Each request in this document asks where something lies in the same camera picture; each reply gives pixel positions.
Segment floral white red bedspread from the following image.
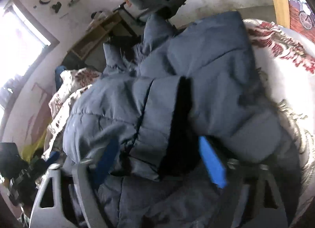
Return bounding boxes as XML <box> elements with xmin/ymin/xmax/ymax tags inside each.
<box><xmin>42</xmin><ymin>19</ymin><xmax>314</xmax><ymax>227</ymax></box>

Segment wooden desk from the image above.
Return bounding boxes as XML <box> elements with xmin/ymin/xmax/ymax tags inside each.
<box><xmin>62</xmin><ymin>11</ymin><xmax>137</xmax><ymax>72</ymax></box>

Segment yellow green cloth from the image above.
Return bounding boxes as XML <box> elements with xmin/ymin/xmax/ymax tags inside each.
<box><xmin>21</xmin><ymin>131</ymin><xmax>47</xmax><ymax>163</ymax></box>

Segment dark navy padded jacket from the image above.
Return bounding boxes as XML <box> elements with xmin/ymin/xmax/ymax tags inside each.
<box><xmin>63</xmin><ymin>11</ymin><xmax>301</xmax><ymax>227</ymax></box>

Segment window with wooden frame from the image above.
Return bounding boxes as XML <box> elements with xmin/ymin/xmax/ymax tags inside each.
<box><xmin>1</xmin><ymin>0</ymin><xmax>60</xmax><ymax>137</ymax></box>

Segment blue pillow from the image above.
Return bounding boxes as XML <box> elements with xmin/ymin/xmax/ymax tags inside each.
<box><xmin>55</xmin><ymin>65</ymin><xmax>67</xmax><ymax>91</ymax></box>

